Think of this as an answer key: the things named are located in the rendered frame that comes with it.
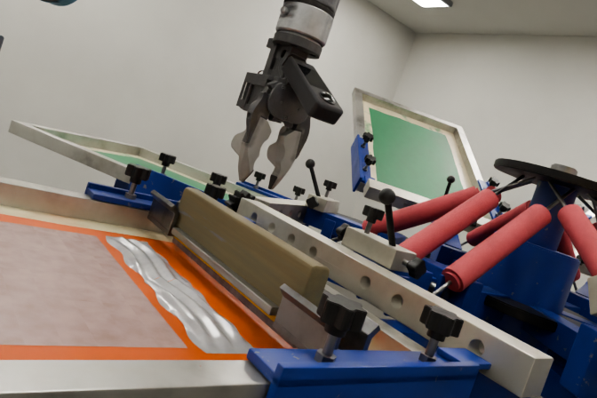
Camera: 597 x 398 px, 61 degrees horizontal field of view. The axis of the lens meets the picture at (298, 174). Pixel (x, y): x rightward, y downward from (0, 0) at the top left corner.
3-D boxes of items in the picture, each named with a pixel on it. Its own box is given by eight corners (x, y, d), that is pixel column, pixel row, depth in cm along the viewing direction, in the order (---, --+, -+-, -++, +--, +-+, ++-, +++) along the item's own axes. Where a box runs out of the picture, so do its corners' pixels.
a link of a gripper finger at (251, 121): (258, 151, 72) (285, 97, 72) (264, 153, 70) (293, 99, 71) (232, 136, 69) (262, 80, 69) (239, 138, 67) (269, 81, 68)
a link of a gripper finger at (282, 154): (269, 181, 79) (279, 123, 78) (290, 191, 74) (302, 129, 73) (252, 181, 77) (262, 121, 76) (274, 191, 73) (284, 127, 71)
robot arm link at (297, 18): (344, 23, 72) (300, -3, 67) (333, 54, 72) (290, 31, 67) (312, 23, 78) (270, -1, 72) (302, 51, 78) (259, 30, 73)
